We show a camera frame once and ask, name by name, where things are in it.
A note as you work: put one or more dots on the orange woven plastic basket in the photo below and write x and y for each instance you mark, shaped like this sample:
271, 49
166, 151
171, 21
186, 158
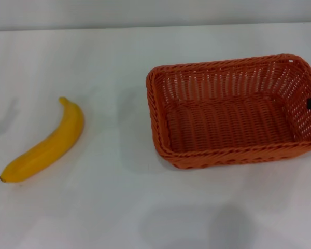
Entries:
230, 122

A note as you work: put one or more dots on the yellow banana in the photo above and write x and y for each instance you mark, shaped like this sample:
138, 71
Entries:
51, 145

